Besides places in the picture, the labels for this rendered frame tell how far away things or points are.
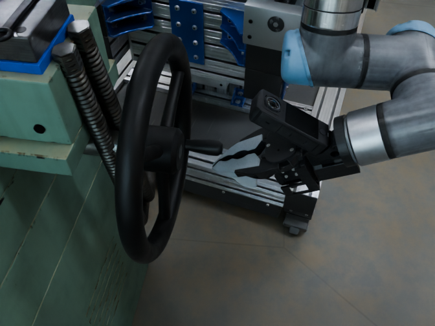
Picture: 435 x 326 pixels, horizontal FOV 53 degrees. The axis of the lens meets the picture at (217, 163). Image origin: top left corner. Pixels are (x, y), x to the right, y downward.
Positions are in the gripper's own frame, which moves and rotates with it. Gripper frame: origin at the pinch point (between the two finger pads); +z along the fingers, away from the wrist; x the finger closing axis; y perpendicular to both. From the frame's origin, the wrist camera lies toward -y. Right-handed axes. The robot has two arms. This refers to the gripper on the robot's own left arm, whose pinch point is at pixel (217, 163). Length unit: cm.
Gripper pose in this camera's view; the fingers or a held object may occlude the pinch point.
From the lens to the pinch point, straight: 66.9
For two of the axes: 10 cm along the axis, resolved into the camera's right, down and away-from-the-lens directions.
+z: -8.5, 2.2, 4.7
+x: 1.5, -7.6, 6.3
